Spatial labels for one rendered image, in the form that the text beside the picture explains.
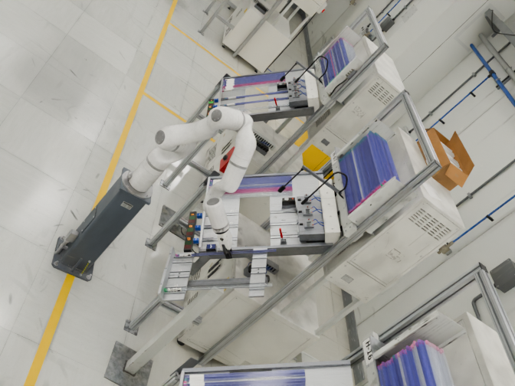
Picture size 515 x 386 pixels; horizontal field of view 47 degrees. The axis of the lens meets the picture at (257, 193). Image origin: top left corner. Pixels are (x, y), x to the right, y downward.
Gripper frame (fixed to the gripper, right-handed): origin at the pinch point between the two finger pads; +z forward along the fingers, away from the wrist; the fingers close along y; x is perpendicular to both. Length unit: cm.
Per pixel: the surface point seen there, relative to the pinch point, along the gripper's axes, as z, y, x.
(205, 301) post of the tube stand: 14.8, -16.4, 13.9
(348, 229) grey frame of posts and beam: 7, 16, -59
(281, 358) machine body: 104, 21, -6
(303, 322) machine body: 79, 26, -24
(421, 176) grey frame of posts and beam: -19, 15, -97
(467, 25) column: 32, 341, -191
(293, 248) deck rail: 16.1, 17.6, -29.3
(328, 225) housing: 11, 26, -49
